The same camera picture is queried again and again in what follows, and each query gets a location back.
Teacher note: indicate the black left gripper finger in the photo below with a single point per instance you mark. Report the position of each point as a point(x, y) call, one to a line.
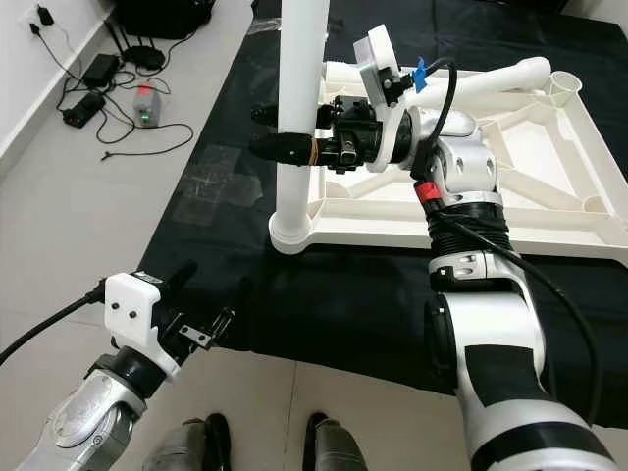
point(233, 312)
point(182, 278)

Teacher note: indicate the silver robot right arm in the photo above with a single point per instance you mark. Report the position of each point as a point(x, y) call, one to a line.
point(471, 167)

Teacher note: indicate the clear tape patch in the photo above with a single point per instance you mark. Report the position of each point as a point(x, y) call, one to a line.
point(218, 186)

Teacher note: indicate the clear plastic wrapper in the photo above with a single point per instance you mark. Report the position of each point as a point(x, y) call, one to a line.
point(263, 26)

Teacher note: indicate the black cloth cover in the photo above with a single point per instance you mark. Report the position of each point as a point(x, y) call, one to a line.
point(334, 314)

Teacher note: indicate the grey small charger box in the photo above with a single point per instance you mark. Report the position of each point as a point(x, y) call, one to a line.
point(147, 106)

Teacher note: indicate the grey robot right foot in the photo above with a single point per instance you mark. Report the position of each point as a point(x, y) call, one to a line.
point(339, 446)

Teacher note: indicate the black power adapter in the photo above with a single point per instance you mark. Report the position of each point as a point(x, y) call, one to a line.
point(100, 70)

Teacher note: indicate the black power strip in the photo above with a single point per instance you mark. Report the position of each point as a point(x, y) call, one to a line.
point(83, 109)

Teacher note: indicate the white plastic table top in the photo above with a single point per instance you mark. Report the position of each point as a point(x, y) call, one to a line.
point(530, 196)

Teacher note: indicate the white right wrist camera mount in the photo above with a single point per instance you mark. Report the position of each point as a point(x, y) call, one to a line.
point(378, 59)

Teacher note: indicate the white wall socket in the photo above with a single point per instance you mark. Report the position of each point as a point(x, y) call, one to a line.
point(44, 18)

